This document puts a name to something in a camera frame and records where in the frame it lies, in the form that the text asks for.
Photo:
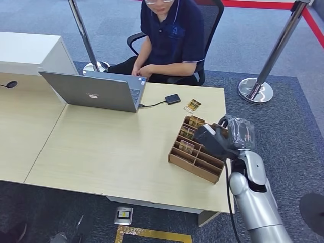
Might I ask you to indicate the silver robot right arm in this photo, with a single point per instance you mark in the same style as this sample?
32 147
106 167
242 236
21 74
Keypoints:
258 208

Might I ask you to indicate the black rounded object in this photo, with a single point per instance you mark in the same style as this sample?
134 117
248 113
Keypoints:
12 233

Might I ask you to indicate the chrome stanchion post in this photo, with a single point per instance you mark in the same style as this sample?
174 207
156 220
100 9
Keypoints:
273 57
84 37

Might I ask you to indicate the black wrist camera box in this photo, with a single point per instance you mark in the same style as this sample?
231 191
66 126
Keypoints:
212 142

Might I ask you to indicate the dark grey floor rug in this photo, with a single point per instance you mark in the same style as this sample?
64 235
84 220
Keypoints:
278 110

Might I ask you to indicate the black card reader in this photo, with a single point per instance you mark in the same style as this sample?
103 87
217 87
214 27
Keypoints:
172 99

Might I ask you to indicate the person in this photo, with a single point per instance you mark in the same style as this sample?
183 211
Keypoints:
174 37

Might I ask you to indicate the person's right hand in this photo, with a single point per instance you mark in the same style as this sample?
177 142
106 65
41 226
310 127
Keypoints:
135 69

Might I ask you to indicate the silver floor socket box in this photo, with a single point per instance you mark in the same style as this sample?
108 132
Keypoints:
123 215

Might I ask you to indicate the white cabinet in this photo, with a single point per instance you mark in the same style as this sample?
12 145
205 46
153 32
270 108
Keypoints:
28 50

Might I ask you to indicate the person's left hand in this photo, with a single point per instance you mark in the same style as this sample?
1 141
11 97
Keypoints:
145 71

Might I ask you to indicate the person's left forearm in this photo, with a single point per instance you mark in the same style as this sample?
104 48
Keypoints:
174 68

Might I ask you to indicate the black round disc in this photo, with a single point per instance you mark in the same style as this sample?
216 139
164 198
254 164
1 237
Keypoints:
313 213

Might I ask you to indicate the grey laptop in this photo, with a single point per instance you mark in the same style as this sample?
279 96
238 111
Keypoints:
96 94

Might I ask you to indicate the black round desk microphone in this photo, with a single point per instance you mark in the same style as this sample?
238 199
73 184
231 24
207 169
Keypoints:
11 84

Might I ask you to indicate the person's right forearm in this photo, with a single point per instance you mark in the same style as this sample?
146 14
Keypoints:
143 52

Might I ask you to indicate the red barrier belt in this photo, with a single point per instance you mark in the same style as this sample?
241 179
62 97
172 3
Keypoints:
313 26

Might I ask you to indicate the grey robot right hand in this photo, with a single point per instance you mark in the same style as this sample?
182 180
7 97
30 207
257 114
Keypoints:
240 134

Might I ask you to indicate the gold patterned card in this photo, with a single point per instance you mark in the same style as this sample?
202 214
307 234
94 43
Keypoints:
186 147
186 132
192 105
196 121

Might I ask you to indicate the wooden slotted card holder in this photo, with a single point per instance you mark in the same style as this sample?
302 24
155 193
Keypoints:
195 162

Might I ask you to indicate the black office chair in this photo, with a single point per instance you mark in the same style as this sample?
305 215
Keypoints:
211 26

